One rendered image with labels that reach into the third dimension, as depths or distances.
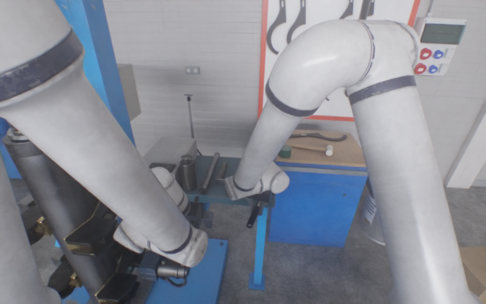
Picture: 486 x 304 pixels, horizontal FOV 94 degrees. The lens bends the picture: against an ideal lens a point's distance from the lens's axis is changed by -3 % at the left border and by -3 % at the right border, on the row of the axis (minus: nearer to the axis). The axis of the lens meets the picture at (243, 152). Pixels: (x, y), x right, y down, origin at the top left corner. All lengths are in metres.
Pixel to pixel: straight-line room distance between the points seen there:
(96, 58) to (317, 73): 1.22
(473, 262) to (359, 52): 2.34
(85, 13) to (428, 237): 1.48
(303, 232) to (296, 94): 2.02
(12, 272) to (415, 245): 0.63
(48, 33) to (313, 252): 2.39
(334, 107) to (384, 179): 2.52
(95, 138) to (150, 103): 2.97
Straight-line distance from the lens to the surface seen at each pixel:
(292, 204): 2.12
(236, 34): 2.79
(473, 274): 2.55
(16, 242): 0.48
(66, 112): 0.29
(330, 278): 2.35
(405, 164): 0.49
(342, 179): 2.02
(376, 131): 0.49
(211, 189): 1.33
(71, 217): 1.42
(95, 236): 1.35
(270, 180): 0.89
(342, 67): 0.43
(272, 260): 2.34
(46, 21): 0.27
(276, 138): 0.55
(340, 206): 2.20
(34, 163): 1.26
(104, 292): 1.74
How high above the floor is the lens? 1.89
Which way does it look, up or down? 30 degrees down
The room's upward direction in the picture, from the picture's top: 1 degrees clockwise
